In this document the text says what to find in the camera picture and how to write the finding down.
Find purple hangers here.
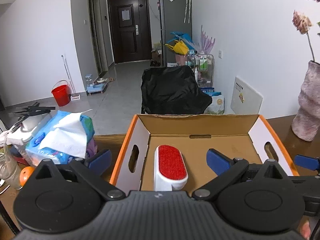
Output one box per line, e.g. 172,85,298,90
200,26,216,55

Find orange fruit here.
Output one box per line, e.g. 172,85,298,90
19,166,35,186

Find red white lint brush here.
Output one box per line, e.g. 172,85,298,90
153,145,188,191

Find orange cardboard box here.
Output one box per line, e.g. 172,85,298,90
110,114,299,193

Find metal utility cart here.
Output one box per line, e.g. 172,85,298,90
194,54,214,88

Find pet water feeder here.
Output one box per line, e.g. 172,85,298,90
85,74,107,95

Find red bucket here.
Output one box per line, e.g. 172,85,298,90
51,80,71,107

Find grey refrigerator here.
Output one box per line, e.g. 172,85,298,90
158,0,192,67

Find clear food container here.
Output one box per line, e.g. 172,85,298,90
1,113,52,156

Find white flat board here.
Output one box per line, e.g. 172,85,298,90
231,76,263,115

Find pink textured vase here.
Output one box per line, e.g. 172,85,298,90
291,61,319,141

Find dark entrance door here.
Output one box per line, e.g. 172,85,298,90
107,0,152,64

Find dried pink roses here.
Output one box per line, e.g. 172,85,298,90
292,0,319,63

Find yellow bag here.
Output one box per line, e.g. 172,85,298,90
165,40,189,55

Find white mop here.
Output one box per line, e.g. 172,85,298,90
61,55,80,101

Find blue tissue pack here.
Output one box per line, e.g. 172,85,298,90
25,111,95,166

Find clear plastic cup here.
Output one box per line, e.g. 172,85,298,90
0,145,22,190

